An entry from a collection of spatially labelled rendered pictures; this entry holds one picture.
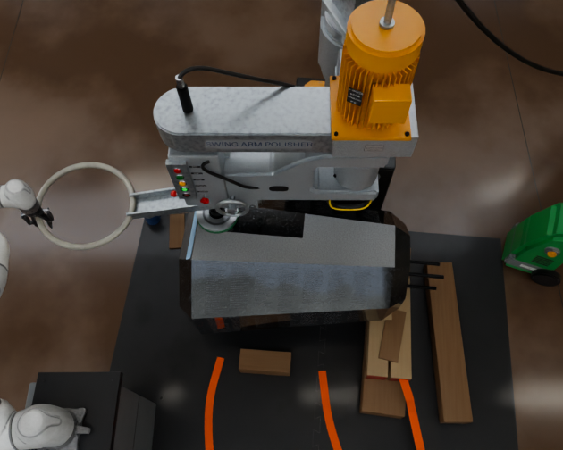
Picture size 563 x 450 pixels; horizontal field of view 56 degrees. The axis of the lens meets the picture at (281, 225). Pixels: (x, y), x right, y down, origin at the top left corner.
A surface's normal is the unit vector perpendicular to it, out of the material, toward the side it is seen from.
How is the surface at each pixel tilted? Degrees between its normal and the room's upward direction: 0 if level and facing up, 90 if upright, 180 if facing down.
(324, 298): 45
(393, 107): 90
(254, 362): 0
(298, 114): 0
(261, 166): 4
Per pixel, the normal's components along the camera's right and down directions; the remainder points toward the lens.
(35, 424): 0.02, -0.46
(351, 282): -0.04, 0.34
